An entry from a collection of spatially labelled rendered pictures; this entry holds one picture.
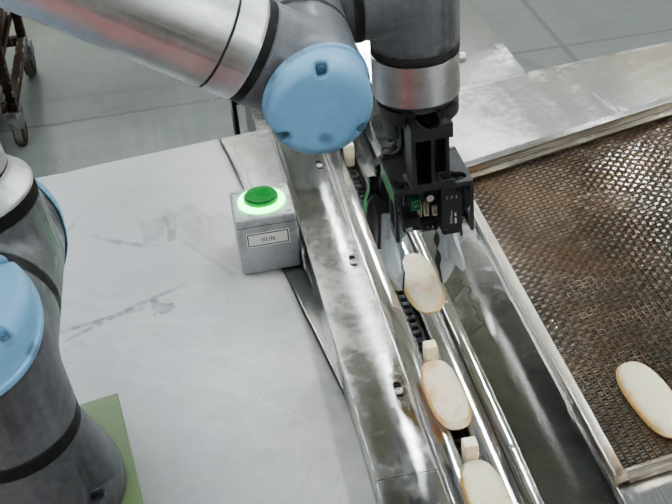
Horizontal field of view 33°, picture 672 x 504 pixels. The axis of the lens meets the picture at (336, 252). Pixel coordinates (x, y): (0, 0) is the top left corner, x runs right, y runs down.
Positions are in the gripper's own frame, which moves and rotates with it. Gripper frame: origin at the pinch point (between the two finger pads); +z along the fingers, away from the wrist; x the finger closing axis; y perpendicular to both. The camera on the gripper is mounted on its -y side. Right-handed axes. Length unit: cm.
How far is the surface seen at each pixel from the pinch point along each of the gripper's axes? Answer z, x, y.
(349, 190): 9.0, -1.9, -30.6
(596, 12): 95, 121, -255
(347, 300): 7.7, -6.4, -7.0
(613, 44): 95, 117, -230
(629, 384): 3.3, 14.6, 17.4
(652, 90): 12, 46, -49
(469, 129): 12, 18, -46
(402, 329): 8.9, -1.6, -2.1
